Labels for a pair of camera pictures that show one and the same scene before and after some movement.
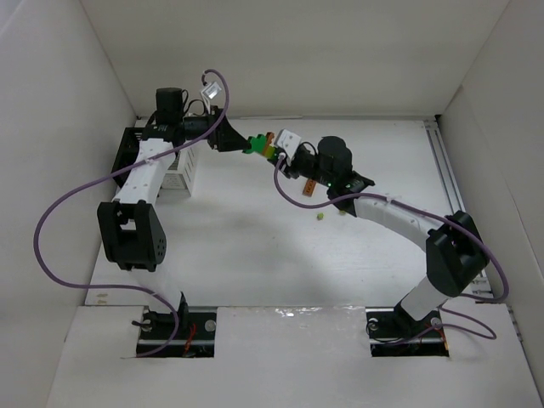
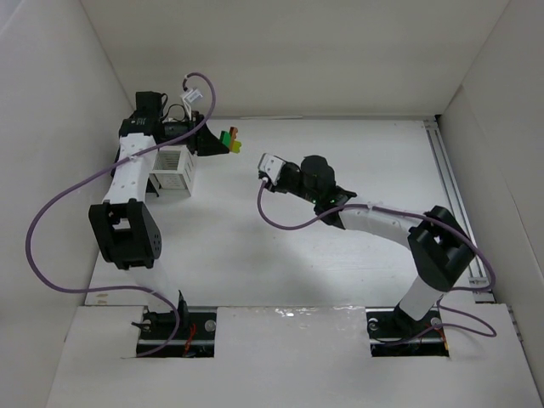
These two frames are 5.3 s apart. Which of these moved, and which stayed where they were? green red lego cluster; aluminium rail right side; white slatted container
Moved: green red lego cluster
Stayed: aluminium rail right side; white slatted container
